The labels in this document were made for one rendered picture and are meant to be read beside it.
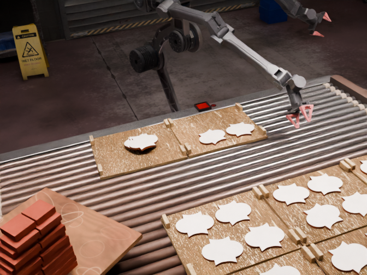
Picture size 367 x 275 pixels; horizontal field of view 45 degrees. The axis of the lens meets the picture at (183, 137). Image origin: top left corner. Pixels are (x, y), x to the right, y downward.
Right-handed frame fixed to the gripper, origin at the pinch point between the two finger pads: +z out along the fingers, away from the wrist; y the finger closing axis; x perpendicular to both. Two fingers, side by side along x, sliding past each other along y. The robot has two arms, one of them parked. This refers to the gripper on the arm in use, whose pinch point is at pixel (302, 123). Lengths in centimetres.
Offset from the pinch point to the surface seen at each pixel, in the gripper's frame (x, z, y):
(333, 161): 4.9, 21.0, 6.5
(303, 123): 13.6, -4.0, -17.2
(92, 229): -105, 28, 10
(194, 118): -35, -21, -41
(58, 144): -104, -22, -58
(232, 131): -24.7, -6.6, -22.7
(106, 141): -83, -16, -46
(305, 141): 4.0, 7.0, -7.8
